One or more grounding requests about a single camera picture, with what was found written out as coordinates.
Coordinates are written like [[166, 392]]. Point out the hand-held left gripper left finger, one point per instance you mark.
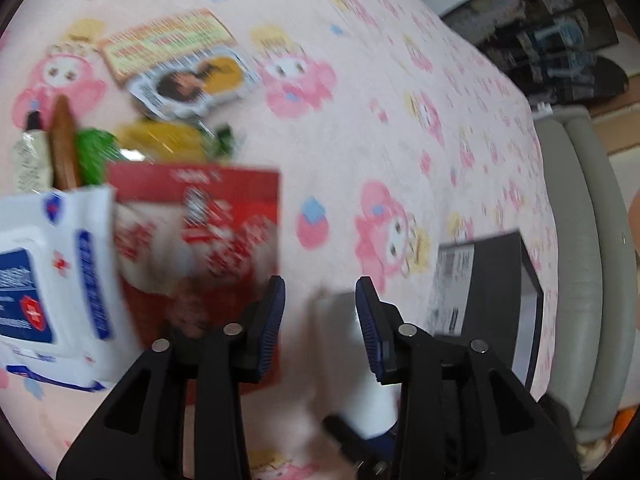
[[270, 330]]

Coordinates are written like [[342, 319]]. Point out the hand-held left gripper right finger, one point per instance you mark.
[[370, 330]]

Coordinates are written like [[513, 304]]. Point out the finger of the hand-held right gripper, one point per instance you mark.
[[350, 440]]

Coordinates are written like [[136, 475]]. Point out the white cardboard tube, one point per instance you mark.
[[375, 405]]

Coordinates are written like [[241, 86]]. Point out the red printed packet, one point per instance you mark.
[[225, 220]]

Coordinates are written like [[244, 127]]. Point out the black cardboard box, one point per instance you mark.
[[495, 280]]

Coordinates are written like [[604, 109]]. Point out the white blue wet wipes pack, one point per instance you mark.
[[50, 240]]

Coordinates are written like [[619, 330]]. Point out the yellow snack packet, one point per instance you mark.
[[160, 139]]

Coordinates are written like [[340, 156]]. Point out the pink printed blanket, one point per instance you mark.
[[350, 110]]

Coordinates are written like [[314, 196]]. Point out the grey sofa cushion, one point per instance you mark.
[[585, 260]]

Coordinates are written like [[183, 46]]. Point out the green crinkled wrapper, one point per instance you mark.
[[95, 155]]

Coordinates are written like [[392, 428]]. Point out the round picture packet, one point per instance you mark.
[[195, 82]]

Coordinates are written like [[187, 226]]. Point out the brown stick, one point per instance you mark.
[[64, 140]]

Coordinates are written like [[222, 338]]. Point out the yellow green printed card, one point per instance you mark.
[[165, 35]]

